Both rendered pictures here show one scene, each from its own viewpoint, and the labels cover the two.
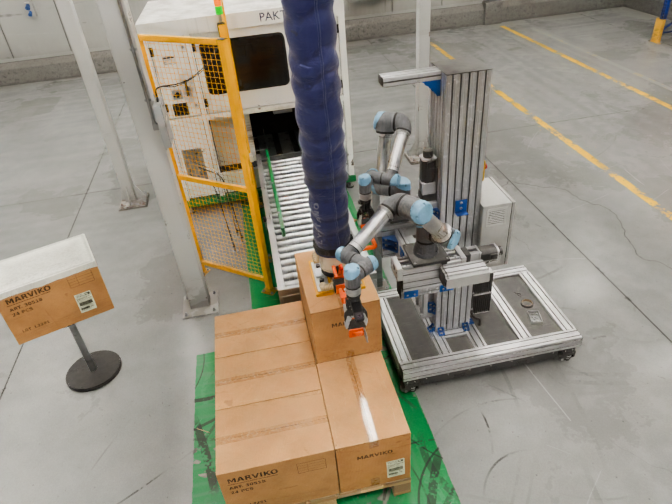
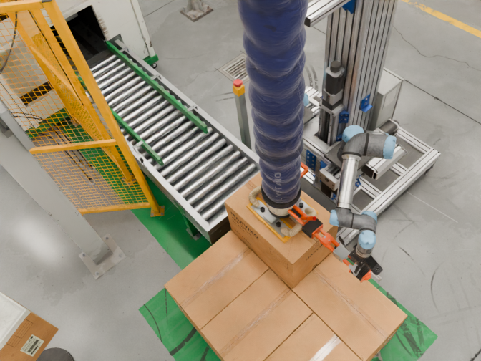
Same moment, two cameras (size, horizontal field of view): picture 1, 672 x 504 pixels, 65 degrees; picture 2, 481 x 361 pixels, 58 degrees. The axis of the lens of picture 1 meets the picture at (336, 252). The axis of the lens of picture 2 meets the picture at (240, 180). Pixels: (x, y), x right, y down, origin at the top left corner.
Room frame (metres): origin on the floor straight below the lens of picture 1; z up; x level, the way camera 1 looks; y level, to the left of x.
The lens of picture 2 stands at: (1.43, 0.76, 3.26)
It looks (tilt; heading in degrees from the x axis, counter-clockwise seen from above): 56 degrees down; 335
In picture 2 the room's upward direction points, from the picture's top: 10 degrees counter-clockwise
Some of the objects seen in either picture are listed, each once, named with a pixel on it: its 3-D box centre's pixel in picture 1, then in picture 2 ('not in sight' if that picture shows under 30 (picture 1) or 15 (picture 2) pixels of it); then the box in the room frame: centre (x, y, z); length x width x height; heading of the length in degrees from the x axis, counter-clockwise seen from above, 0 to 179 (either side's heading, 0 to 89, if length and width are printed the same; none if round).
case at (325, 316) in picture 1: (336, 300); (280, 225); (2.53, 0.02, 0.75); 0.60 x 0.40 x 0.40; 9
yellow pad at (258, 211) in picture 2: (320, 275); (270, 218); (2.51, 0.11, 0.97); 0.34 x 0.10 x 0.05; 7
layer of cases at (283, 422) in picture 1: (303, 389); (280, 309); (2.20, 0.28, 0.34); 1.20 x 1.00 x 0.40; 8
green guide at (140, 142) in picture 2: (270, 187); (106, 112); (4.39, 0.55, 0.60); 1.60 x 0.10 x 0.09; 8
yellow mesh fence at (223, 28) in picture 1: (243, 134); (54, 68); (4.61, 0.74, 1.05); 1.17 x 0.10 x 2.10; 8
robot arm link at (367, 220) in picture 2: (363, 265); (364, 223); (2.03, -0.13, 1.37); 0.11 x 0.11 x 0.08; 42
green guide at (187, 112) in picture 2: not in sight; (155, 80); (4.46, 0.02, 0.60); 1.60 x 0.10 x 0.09; 8
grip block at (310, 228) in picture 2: (342, 284); (312, 227); (2.28, -0.02, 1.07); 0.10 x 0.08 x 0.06; 97
